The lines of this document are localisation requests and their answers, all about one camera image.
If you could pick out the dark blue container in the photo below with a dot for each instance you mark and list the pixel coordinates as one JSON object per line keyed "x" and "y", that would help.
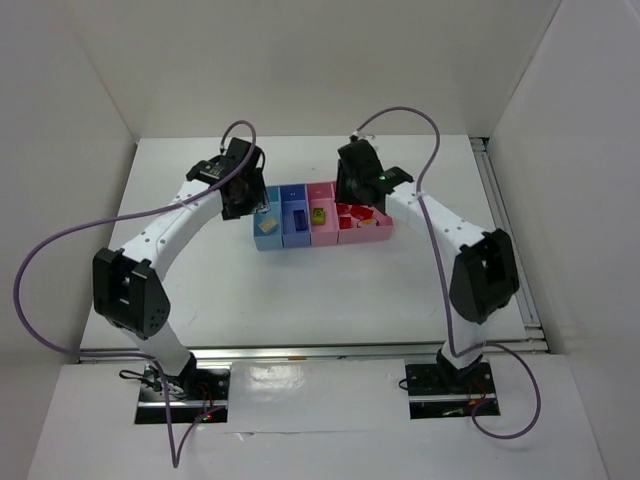
{"x": 294, "y": 197}

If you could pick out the dark blue lego brick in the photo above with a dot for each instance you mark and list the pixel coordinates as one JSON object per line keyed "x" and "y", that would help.
{"x": 300, "y": 220}

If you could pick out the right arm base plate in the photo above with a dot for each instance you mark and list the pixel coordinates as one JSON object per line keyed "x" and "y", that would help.
{"x": 430, "y": 397}

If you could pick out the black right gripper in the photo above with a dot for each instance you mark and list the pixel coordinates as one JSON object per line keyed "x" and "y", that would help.
{"x": 351, "y": 189}

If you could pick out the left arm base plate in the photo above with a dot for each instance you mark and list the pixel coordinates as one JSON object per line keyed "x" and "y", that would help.
{"x": 208, "y": 397}

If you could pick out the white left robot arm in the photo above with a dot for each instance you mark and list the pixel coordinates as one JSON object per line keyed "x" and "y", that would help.
{"x": 128, "y": 286}

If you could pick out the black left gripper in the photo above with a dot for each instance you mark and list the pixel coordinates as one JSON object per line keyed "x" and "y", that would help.
{"x": 255, "y": 201}

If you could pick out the yellow-green lego brick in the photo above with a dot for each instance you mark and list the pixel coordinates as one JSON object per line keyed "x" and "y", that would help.
{"x": 318, "y": 216}

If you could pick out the small red lego brick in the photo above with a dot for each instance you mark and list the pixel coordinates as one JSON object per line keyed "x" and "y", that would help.
{"x": 342, "y": 209}

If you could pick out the large pink container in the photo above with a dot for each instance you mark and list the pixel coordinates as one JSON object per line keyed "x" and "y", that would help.
{"x": 382, "y": 232}

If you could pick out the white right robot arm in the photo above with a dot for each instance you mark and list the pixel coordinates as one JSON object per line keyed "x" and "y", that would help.
{"x": 476, "y": 267}

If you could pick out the aluminium front rail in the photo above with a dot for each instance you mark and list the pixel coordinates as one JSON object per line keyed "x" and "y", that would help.
{"x": 330, "y": 351}

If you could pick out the light blue container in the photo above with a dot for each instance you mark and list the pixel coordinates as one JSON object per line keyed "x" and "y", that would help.
{"x": 273, "y": 241}

